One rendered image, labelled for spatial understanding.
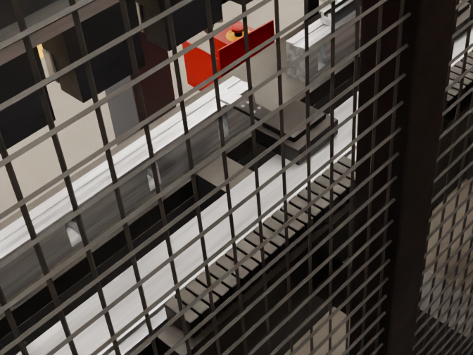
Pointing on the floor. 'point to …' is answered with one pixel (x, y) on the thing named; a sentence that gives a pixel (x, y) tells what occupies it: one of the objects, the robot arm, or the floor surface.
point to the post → (418, 121)
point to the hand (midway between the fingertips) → (207, 28)
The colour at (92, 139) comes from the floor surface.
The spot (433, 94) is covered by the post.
